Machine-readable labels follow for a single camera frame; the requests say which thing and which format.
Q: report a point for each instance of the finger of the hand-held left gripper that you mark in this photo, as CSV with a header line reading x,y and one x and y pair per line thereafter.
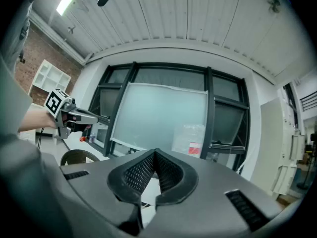
x,y
89,118

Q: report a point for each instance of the white board panel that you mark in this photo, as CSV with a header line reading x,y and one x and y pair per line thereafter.
x,y
270,142

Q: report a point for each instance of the person's grey shirt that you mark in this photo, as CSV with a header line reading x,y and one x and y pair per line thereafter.
x,y
12,95

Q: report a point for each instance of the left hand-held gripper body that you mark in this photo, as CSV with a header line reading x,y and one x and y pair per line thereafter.
x,y
55,103

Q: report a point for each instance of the black railing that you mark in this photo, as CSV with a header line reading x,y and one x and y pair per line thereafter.
x,y
308,101

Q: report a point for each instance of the white shelf unit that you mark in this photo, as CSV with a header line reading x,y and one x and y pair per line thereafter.
x,y
37,79

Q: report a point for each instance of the white panelled door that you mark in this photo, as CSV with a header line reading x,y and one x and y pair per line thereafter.
x,y
294,142

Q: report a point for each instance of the small ceiling fixture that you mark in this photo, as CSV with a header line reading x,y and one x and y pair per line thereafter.
x,y
71,30
273,4

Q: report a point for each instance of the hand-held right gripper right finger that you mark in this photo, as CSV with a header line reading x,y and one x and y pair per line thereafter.
x,y
210,182

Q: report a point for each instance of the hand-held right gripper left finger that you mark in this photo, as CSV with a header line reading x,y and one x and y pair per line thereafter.
x,y
99,182

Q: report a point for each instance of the frosted window board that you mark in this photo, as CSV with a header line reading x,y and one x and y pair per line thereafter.
x,y
158,115

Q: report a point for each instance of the long ceiling light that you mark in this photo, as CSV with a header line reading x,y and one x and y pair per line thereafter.
x,y
65,5

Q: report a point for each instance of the clear plastic bottle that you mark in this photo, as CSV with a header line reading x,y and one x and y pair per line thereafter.
x,y
188,137

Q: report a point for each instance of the person's left forearm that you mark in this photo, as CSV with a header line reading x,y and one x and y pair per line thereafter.
x,y
37,120

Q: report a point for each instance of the black window frame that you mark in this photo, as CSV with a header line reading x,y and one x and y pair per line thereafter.
x,y
210,108

